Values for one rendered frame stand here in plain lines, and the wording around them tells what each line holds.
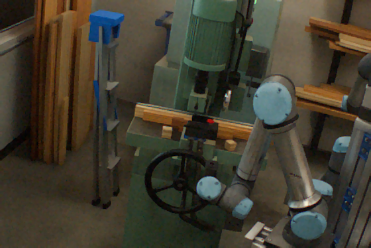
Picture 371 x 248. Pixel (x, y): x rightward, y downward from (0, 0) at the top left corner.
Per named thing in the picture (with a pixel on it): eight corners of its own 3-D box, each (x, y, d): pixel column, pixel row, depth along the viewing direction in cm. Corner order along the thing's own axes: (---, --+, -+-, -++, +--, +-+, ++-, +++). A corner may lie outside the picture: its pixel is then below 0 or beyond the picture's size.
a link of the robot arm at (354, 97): (360, 62, 218) (338, 117, 262) (385, 68, 216) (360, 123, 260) (364, 38, 222) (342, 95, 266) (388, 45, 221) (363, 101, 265)
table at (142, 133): (119, 154, 239) (121, 140, 237) (133, 125, 267) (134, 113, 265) (265, 182, 237) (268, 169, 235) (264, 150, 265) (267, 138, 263)
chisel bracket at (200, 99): (186, 113, 252) (189, 95, 249) (189, 102, 265) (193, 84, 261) (203, 117, 252) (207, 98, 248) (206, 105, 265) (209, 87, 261)
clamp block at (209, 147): (175, 158, 237) (179, 138, 234) (179, 144, 249) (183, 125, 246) (212, 165, 237) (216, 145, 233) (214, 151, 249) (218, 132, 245)
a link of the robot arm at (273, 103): (332, 219, 193) (289, 69, 180) (329, 241, 180) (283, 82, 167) (299, 225, 198) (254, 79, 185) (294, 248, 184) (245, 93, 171)
